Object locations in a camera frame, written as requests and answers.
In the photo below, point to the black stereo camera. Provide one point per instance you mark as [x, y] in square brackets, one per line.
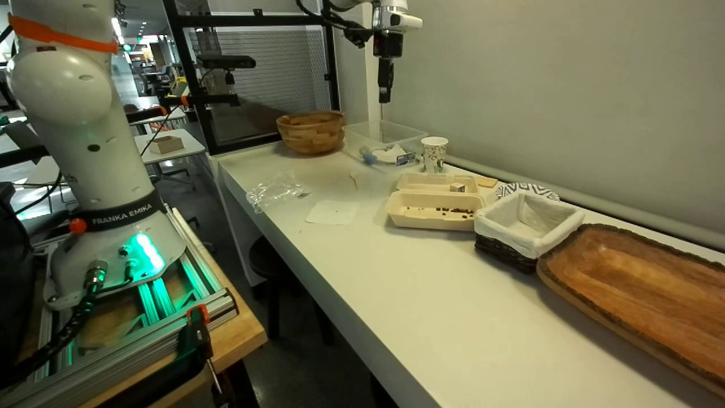
[228, 61]

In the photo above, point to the black metal rack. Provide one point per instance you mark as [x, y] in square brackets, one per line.
[189, 75]

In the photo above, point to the white tissue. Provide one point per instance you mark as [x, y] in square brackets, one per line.
[390, 154]

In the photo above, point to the aluminium profile frame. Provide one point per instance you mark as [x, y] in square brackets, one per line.
[113, 354]

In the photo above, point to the beige clamshell container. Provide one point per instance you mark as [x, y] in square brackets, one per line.
[431, 211]

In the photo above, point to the blue tube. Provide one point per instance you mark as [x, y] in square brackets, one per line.
[367, 159]

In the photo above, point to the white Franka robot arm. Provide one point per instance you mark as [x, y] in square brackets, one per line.
[82, 137]

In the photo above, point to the oval wooden tray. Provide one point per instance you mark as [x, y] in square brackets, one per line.
[642, 302]

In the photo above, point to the white square napkin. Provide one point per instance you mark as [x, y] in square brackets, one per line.
[331, 211]

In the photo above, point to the black bag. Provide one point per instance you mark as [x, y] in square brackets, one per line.
[14, 302]

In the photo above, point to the clear plastic bag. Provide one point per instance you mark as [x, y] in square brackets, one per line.
[273, 193]

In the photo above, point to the white side table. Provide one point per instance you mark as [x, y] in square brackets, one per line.
[178, 159]

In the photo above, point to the clear plastic bin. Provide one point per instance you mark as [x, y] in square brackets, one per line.
[377, 137]

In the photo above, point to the patterned paper cup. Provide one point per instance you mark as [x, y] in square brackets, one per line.
[433, 152]

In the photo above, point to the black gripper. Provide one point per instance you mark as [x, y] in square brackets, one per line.
[389, 45]

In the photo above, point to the woven wicker bowl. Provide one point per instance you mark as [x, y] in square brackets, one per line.
[308, 132]

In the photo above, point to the small cardboard box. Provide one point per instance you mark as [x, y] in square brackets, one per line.
[169, 143]

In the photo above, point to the black white patterned bowl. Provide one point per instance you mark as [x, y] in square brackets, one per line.
[529, 192]

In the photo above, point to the orange black clamp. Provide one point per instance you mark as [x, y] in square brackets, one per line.
[195, 341]

